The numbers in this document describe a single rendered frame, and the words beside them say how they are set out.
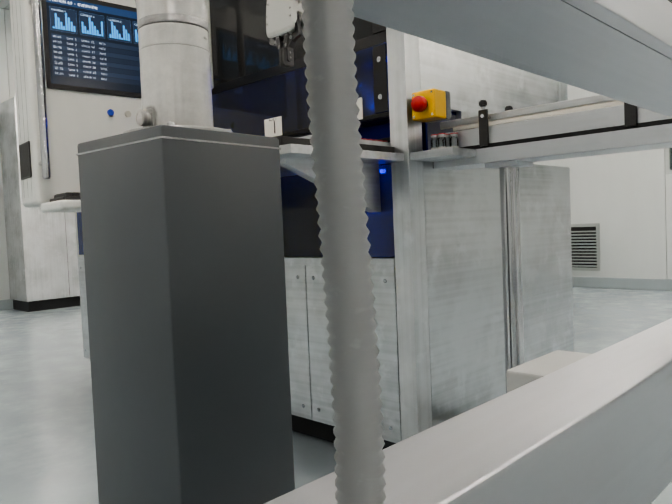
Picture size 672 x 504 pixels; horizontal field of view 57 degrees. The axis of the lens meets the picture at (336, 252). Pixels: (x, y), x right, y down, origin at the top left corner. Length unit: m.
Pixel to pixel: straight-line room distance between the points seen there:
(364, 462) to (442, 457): 0.14
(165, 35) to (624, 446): 0.89
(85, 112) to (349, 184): 2.00
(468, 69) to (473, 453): 1.61
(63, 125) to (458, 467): 1.95
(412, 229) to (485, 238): 0.37
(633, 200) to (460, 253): 4.48
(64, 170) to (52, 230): 4.35
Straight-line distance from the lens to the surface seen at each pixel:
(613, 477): 0.58
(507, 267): 1.66
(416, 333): 1.67
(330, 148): 0.27
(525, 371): 0.66
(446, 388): 1.81
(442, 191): 1.76
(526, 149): 1.59
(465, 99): 1.90
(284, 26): 1.54
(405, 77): 1.68
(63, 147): 2.20
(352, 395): 0.28
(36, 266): 6.48
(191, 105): 1.09
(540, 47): 0.57
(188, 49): 1.11
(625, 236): 6.24
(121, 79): 2.31
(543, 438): 0.46
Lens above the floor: 0.70
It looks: 3 degrees down
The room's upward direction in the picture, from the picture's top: 2 degrees counter-clockwise
